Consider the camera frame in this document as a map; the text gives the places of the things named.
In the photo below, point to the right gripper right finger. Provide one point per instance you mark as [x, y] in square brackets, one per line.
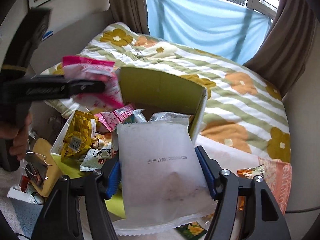
[262, 218]

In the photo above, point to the pink striped snack bag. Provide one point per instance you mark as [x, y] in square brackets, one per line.
[84, 68]

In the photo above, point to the white translucent snack pouch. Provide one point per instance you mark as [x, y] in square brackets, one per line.
[162, 182]

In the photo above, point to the brown curtain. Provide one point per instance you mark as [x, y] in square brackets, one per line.
[282, 57]
[131, 12]

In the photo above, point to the pink film snack bag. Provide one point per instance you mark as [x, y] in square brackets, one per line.
[109, 120]

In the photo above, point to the silver grey snack bag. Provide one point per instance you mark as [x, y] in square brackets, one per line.
[138, 116]

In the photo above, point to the left hand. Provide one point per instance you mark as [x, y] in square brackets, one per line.
[19, 137]

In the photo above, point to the light blue window cloth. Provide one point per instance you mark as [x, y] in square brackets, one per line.
[215, 26]

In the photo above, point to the yellow green cardboard box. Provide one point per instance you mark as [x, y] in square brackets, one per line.
[154, 91]

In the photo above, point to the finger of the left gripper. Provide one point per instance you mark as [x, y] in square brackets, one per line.
[86, 87]

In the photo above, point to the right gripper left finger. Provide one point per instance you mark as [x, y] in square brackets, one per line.
[74, 201]

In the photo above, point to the gold snack bag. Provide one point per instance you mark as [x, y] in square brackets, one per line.
[79, 135]

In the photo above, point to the brown right curtain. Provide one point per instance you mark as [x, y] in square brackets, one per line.
[282, 57]

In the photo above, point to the grey rice cracker bag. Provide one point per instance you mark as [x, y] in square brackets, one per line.
[95, 159]

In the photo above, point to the orange white snack bag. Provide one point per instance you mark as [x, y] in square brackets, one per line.
[249, 173]

